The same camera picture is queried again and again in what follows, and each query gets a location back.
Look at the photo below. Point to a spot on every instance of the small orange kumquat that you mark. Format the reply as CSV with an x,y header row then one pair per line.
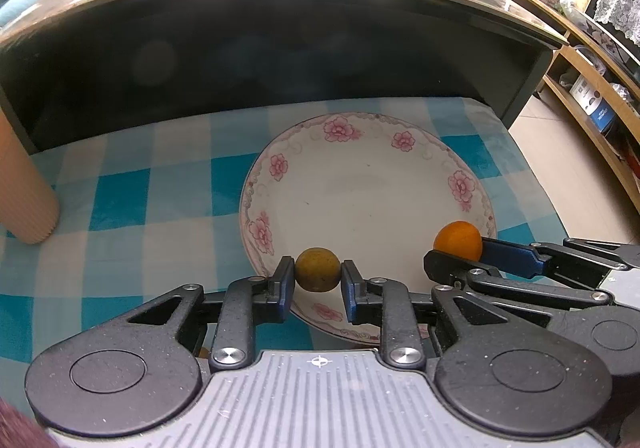
x,y
457,240

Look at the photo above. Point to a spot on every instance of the dark coffee table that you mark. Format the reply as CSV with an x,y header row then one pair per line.
x,y
250,53

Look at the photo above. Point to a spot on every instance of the white cardboard box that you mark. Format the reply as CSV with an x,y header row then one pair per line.
x,y
582,91

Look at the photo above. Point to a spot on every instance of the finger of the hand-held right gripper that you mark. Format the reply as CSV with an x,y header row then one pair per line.
x,y
450,268
505,253

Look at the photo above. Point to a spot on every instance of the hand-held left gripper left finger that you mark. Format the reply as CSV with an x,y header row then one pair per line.
x,y
286,280

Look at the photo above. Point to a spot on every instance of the person's left forearm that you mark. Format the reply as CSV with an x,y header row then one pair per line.
x,y
15,428

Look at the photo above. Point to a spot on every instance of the blue cardboard box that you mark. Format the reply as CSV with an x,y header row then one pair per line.
x,y
603,114

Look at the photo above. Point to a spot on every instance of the white floral plate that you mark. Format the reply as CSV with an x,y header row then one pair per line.
x,y
370,208

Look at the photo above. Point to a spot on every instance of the blue white checkered tablecloth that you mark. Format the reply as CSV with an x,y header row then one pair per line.
x,y
125,208

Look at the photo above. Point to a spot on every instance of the green-yellow kumquat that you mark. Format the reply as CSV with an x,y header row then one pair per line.
x,y
316,269

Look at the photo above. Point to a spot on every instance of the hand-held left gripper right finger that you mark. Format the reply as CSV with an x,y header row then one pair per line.
x,y
348,289

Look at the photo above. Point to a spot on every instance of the pink ribbed cylinder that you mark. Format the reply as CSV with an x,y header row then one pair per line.
x,y
25,198

